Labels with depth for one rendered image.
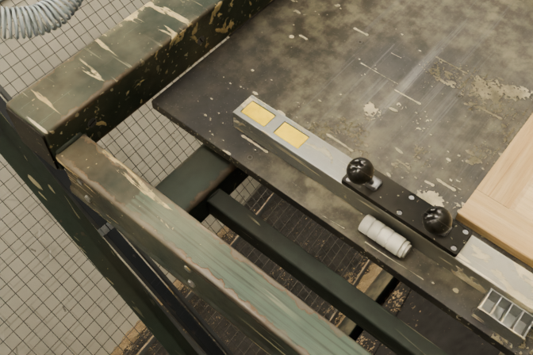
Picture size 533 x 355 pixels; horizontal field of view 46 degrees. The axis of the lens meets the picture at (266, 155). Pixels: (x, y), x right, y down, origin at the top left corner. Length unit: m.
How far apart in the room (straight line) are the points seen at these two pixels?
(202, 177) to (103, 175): 0.17
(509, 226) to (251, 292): 0.41
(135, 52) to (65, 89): 0.13
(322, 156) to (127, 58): 0.36
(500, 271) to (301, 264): 0.29
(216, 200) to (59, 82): 0.32
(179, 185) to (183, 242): 0.18
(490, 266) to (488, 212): 0.10
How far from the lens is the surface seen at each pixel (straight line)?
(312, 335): 0.84
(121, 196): 0.95
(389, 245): 0.94
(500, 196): 1.04
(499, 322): 0.92
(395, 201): 0.95
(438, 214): 0.82
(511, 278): 0.95
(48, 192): 1.44
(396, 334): 0.97
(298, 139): 1.01
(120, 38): 1.10
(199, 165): 1.07
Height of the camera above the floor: 1.79
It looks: 14 degrees down
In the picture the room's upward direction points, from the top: 37 degrees counter-clockwise
